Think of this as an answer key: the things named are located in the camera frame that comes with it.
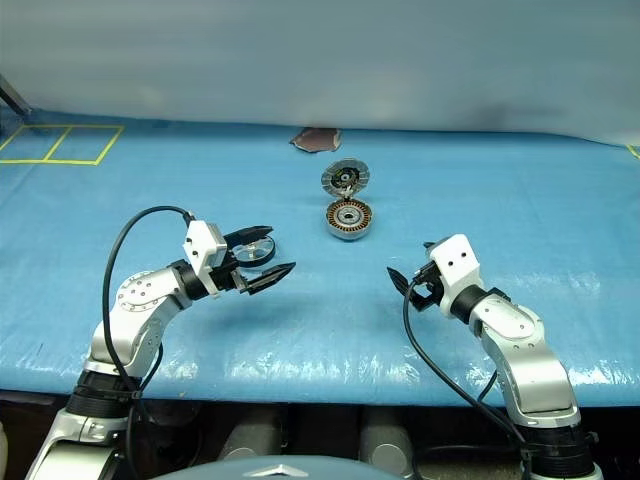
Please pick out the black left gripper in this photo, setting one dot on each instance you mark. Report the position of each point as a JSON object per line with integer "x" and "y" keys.
{"x": 227, "y": 277}

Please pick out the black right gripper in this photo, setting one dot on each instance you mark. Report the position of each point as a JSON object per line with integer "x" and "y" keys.
{"x": 429, "y": 292}

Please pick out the silver motor stator copper windings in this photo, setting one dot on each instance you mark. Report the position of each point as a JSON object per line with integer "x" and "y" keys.
{"x": 350, "y": 234}

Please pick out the silver finned rotor disc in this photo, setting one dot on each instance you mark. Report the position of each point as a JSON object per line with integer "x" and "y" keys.
{"x": 335, "y": 175}

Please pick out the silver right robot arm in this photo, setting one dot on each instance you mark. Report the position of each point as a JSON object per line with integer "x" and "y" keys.
{"x": 520, "y": 325}

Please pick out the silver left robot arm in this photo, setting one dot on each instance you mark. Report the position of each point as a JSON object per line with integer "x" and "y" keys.
{"x": 135, "y": 300}

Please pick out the blue plastic table cover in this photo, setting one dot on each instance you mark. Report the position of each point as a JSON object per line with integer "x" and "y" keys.
{"x": 450, "y": 200}

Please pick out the brown torn patch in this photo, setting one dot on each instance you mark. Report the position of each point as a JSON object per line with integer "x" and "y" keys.
{"x": 315, "y": 140}

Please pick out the grey rounded cylinder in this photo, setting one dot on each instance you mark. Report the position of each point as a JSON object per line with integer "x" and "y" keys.
{"x": 385, "y": 440}
{"x": 250, "y": 440}

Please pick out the yellow tape double square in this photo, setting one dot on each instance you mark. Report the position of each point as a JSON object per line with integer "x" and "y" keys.
{"x": 110, "y": 145}

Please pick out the pale backdrop sheet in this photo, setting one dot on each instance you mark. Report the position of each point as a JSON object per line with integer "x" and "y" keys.
{"x": 320, "y": 60}

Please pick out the blue-grey dome with emblem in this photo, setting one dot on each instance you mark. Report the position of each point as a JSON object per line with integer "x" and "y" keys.
{"x": 270, "y": 470}

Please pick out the yellow tape corner marking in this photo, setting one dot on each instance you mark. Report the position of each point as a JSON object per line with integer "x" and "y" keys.
{"x": 635, "y": 151}

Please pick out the dark slanted stand bar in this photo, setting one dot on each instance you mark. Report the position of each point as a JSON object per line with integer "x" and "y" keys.
{"x": 15, "y": 98}

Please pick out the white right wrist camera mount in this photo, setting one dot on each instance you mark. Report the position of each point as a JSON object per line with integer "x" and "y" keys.
{"x": 457, "y": 260}

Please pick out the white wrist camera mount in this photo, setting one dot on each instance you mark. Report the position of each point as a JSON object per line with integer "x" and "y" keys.
{"x": 202, "y": 240}
{"x": 457, "y": 260}

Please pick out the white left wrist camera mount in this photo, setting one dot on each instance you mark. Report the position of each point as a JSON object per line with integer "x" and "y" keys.
{"x": 202, "y": 240}

